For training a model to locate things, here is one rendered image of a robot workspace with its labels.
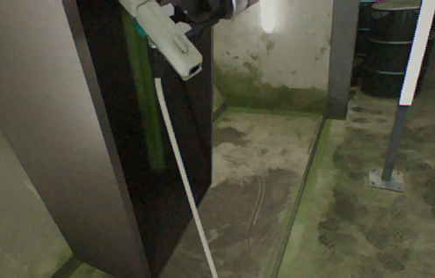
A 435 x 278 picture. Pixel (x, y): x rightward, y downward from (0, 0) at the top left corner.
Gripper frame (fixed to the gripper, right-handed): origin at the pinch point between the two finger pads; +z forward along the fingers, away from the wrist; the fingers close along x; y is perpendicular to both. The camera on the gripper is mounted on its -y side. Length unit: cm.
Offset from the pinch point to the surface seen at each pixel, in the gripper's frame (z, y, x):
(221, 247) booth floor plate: 4, 113, -71
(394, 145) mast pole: -114, 80, -94
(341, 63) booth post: -175, 122, -36
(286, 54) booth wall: -158, 144, 4
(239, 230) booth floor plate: -11, 116, -72
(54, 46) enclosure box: 16.6, -3.7, 3.9
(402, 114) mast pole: -118, 65, -79
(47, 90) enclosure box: 22.0, 6.0, 3.6
